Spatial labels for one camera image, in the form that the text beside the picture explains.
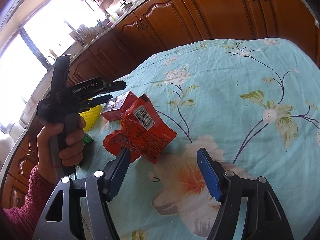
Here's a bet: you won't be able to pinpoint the crushed green can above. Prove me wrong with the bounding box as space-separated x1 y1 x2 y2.
80 133 93 145

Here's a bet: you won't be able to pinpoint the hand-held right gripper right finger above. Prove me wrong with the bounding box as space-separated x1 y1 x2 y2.
196 148 294 240

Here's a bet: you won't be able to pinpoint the red snack packet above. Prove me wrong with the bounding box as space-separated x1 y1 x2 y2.
103 94 178 164

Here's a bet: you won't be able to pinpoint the kitchen window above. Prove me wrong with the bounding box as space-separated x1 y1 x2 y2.
0 0 110 130

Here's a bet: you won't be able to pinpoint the wooden lower cabinets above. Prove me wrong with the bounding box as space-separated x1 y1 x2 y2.
0 0 319 212

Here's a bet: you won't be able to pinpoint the white kitchen countertop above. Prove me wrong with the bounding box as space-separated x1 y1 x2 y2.
0 0 180 188

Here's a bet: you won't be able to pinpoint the red milk carton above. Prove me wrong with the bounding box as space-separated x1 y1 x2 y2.
100 91 139 122

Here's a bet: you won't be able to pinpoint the yellow foam fruit net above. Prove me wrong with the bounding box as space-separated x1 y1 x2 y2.
79 104 103 132

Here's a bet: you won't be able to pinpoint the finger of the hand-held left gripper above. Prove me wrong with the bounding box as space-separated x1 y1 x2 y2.
101 80 127 92
87 94 113 107

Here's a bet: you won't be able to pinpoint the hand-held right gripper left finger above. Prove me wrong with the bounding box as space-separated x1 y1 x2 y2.
32 147 132 240

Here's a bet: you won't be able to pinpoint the teal floral tablecloth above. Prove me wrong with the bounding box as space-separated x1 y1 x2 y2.
72 38 320 240

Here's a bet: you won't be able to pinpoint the dish rack with utensils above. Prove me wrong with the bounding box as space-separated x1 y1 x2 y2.
72 24 101 42

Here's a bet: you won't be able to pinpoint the person's left hand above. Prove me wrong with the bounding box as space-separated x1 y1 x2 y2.
37 117 87 180

